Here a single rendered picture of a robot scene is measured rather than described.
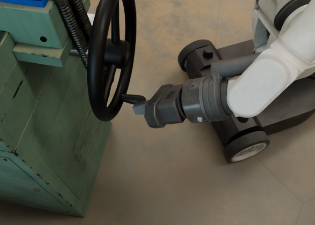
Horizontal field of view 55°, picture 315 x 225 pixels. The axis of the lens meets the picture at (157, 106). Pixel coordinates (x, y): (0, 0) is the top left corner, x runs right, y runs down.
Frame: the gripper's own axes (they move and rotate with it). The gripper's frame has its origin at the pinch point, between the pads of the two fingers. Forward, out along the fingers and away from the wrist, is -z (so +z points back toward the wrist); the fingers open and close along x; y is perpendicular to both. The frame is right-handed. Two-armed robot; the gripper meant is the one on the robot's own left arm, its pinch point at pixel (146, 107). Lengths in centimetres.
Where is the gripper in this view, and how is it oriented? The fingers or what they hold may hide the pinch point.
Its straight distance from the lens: 66.7
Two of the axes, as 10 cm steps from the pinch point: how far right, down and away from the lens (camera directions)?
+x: 3.9, -5.2, 7.6
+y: -3.6, -8.5, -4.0
